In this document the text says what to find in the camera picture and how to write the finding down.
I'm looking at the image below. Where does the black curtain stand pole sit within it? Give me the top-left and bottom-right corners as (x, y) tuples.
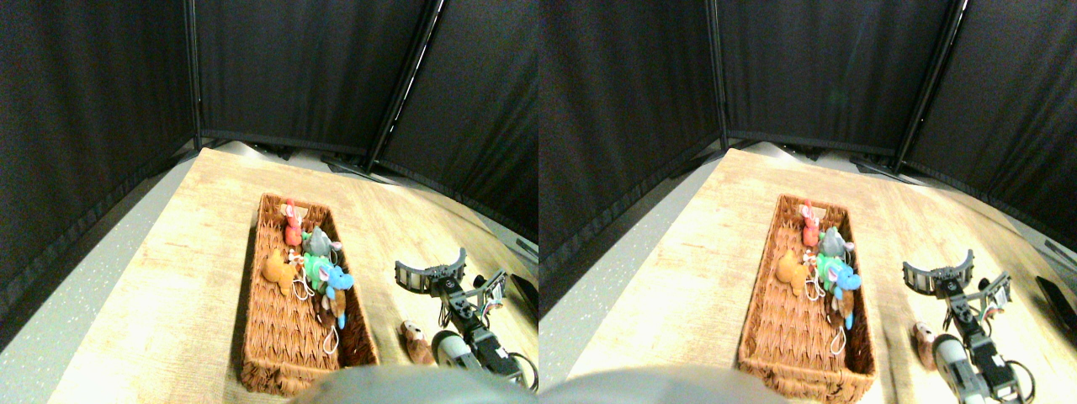
(704, 0), (727, 152)
(362, 0), (447, 175)
(890, 0), (968, 175)
(184, 0), (204, 152)

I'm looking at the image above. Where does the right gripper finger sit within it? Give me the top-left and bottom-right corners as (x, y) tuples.
(953, 248), (976, 289)
(902, 260), (943, 297)
(444, 247), (470, 284)
(395, 258), (436, 293)

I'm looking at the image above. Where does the tan plush bear toy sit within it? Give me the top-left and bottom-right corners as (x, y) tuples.
(775, 249), (811, 298)
(262, 248), (298, 296)

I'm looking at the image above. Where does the black smartphone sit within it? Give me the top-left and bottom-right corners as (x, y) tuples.
(511, 273), (539, 314)
(1036, 275), (1077, 331)

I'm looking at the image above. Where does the brown plush dog toy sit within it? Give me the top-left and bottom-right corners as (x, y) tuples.
(912, 322), (940, 372)
(399, 320), (438, 366)

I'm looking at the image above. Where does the red plush toy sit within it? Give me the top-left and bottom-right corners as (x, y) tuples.
(281, 199), (306, 248)
(798, 200), (822, 248)

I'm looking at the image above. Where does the green plush toy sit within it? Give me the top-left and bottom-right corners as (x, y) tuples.
(816, 255), (846, 292)
(302, 255), (333, 292)

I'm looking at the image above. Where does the blue plush toy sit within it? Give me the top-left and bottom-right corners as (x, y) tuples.
(835, 265), (863, 331)
(324, 264), (356, 330)

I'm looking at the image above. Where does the grey plush toy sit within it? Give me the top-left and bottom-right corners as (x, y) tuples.
(818, 225), (858, 261)
(302, 225), (344, 261)

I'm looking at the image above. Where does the brown wicker basket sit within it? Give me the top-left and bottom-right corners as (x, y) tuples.
(737, 194), (877, 399)
(240, 194), (380, 397)

